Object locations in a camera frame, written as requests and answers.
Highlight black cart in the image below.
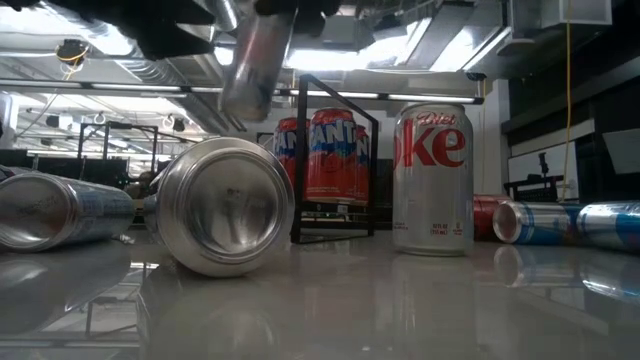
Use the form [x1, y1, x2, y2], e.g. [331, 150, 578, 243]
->
[503, 174, 560, 203]

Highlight blue silver slim can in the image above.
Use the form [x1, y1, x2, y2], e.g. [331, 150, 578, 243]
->
[0, 172, 136, 254]
[577, 200, 640, 254]
[492, 199, 584, 246]

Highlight red Coca-Cola can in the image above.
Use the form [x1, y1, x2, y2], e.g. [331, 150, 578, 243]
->
[143, 137, 297, 279]
[472, 194, 512, 242]

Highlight white slim can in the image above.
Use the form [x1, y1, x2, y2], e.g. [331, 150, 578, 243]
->
[218, 7, 297, 123]

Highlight black rack frame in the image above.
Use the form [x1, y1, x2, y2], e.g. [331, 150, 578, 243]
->
[76, 121, 160, 174]

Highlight yellow cable reel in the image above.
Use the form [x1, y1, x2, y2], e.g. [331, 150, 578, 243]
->
[54, 39, 91, 66]

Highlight white wall board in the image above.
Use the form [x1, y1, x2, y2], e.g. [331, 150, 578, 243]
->
[507, 142, 584, 189]

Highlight silver Diet Coke can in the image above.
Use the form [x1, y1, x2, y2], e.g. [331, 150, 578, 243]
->
[392, 102, 475, 257]

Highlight person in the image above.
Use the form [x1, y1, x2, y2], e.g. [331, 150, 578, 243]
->
[127, 168, 159, 199]

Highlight red Fanta can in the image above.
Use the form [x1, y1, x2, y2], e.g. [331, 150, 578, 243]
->
[355, 124, 372, 206]
[273, 117, 300, 191]
[305, 107, 359, 204]

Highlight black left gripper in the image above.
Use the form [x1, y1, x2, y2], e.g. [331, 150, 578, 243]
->
[49, 0, 217, 61]

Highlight fluorescent ceiling light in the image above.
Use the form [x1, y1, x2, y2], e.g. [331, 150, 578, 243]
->
[284, 47, 416, 74]

